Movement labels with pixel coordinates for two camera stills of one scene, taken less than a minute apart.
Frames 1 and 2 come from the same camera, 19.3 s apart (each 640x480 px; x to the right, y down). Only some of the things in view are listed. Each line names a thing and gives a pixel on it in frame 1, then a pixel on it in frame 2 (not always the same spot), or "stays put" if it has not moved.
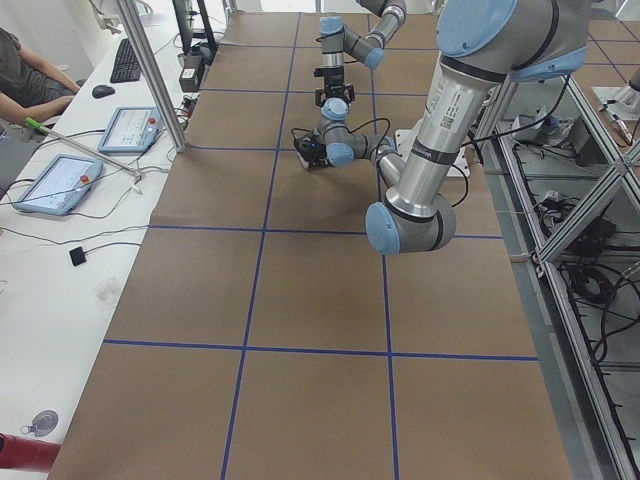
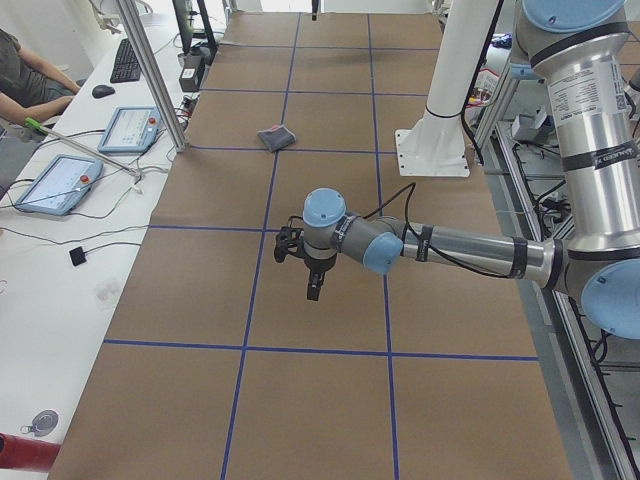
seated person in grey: [30, 87] stays put
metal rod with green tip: [38, 126] stays put
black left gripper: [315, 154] → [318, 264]
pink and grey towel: [304, 162] → [277, 137]
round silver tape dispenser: [43, 424] stays put
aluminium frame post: [132, 18] stays put
